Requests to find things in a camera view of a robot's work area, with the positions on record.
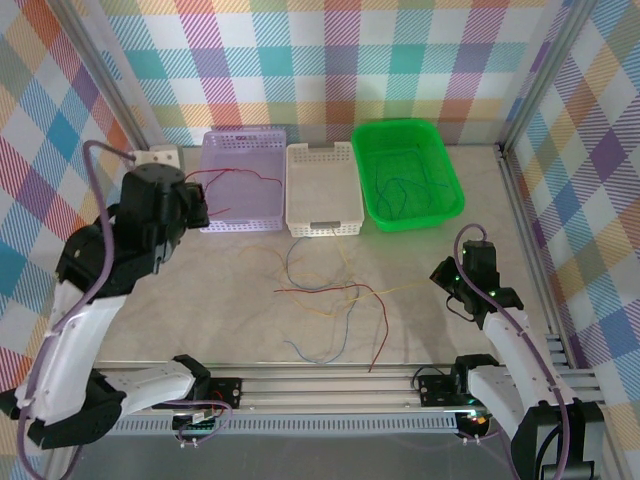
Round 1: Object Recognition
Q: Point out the red cable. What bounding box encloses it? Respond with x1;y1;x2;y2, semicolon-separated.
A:
273;282;390;374
183;168;286;221

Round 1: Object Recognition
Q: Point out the yellow cable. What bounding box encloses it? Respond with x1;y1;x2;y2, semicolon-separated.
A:
327;225;354;271
292;279;434;319
238;244;351;301

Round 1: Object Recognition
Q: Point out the lilac perforated plastic basket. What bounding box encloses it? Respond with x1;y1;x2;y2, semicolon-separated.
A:
198;128;289;235

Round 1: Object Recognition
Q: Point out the green plastic basket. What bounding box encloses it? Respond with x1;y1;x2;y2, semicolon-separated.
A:
350;118;466;234

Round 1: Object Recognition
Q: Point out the white perforated plastic basket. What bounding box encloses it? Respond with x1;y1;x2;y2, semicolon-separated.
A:
284;141;365;239

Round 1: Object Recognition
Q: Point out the green circuit board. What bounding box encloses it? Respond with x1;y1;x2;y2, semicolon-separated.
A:
172;409;224;436

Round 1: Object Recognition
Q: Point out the aluminium side rail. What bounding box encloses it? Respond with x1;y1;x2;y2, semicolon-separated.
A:
497;144;571;366

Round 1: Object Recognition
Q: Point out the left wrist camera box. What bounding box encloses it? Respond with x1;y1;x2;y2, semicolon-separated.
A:
133;143;181;174

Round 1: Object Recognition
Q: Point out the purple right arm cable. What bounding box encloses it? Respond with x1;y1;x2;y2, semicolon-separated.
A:
455;223;571;480

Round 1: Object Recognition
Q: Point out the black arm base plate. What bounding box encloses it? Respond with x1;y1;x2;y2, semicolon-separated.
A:
172;377;245;411
417;372;471;407

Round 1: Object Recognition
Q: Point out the aluminium frame post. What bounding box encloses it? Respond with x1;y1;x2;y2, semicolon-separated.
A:
58;0;161;156
497;0;601;154

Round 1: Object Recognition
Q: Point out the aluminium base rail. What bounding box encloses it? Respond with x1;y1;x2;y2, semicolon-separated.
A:
92;362;604;414

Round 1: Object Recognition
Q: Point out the grey slotted cable duct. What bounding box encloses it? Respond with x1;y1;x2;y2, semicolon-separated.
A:
114;417;459;436

